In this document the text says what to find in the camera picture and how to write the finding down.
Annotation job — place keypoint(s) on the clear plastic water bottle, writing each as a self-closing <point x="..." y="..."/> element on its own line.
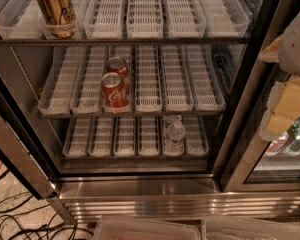
<point x="174" y="135"/>

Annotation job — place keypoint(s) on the middle wire fridge shelf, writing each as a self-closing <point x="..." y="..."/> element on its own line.
<point x="133" y="114"/>

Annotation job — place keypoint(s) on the wire fridge shelf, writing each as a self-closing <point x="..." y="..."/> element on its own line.
<point x="136" y="157"/>
<point x="133" y="114"/>
<point x="126" y="41"/>

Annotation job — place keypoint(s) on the red cola can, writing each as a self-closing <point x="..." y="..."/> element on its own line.
<point x="119" y="65"/>
<point x="115" y="95"/>

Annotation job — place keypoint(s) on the top shelf leftmost tray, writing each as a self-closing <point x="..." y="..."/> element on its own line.
<point x="20" y="20"/>

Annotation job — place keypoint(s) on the right glass fridge door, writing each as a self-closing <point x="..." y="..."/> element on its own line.
<point x="242" y="147"/>

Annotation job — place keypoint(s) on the top wire fridge shelf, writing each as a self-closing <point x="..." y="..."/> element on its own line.
<point x="126" y="41"/>

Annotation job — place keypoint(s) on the front red cola can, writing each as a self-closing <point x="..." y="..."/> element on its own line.
<point x="115" y="95"/>

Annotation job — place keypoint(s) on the left clear plastic bin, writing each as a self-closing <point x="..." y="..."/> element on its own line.
<point x="125" y="228"/>

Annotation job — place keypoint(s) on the orange gold drink can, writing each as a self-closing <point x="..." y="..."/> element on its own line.
<point x="59" y="17"/>

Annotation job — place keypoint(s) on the clear plastic bin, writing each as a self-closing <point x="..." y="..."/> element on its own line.
<point x="125" y="228"/>
<point x="238" y="228"/>

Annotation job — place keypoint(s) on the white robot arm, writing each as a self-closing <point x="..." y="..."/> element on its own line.
<point x="283" y="104"/>

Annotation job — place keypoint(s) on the rear red cola can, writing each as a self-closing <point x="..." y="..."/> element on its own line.
<point x="119" y="65"/>

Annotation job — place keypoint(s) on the bottom wire fridge shelf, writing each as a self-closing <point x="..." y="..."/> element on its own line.
<point x="136" y="157"/>

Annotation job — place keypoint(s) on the right clear plastic bin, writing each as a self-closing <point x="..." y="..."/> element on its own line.
<point x="238" y="228"/>

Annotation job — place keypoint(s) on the open fridge door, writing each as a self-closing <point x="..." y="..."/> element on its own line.
<point x="29" y="145"/>

